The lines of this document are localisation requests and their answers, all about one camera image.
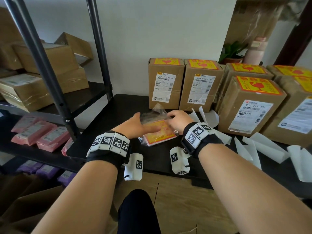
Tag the thick dark brown door frame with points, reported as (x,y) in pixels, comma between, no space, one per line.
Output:
(295,43)

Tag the person's left forearm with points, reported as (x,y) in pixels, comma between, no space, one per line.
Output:
(78,199)

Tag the person's black trousers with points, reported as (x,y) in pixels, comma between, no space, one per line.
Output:
(137,214)

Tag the person's left hand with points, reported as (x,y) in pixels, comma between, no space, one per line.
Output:
(131,127)

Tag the stack of red yellow stickers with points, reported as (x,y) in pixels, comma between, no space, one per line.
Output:
(161,135)

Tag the black wristband white markers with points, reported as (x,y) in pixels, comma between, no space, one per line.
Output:
(107,155)
(209,141)

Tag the pink water bottle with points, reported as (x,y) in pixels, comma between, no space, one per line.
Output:
(254,53)

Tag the person's right forearm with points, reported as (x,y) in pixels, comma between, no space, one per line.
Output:
(256,192)

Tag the clear plastic bag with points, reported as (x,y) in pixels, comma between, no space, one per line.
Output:
(156,112)

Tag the pile of pink packets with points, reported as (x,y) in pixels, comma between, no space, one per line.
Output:
(34,134)

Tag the clear plastic wrap piece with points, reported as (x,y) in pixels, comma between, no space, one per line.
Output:
(224,137)

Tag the black metal shelf rack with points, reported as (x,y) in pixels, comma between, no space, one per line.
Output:
(46,70)

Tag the potted green plant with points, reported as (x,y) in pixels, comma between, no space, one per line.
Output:
(231,52)

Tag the person's right hand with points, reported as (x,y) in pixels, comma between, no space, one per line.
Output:
(181,120)

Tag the large dull brown cardboard box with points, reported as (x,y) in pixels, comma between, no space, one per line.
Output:
(29,209)

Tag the pile of cardboard boxes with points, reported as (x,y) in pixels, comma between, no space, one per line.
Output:
(61,60)

